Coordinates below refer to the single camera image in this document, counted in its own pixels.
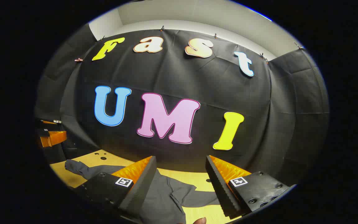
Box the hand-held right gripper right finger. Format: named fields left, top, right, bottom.
left=205, top=155, right=291, bottom=219

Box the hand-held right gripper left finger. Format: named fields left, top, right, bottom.
left=76, top=156, right=158, bottom=219

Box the gray collared shirt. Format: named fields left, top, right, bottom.
left=65, top=159, right=226, bottom=224

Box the black backdrop cloth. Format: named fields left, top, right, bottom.
left=34, top=23, right=330, bottom=187

